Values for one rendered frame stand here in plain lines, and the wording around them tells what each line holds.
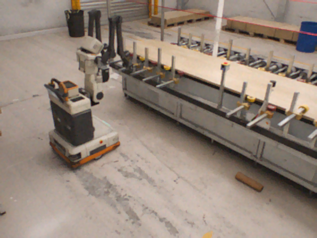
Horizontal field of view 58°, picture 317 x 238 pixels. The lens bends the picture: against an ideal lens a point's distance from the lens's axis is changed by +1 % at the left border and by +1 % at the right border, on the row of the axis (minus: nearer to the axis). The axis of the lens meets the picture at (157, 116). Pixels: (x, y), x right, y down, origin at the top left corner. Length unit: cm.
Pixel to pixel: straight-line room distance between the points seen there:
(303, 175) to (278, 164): 27
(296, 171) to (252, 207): 64
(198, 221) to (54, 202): 144
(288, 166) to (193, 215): 119
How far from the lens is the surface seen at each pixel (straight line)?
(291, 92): 349
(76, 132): 328
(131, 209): 298
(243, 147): 364
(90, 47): 324
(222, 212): 303
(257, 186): 332
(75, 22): 897
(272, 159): 351
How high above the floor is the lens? 220
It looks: 30 degrees down
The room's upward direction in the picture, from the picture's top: 1 degrees clockwise
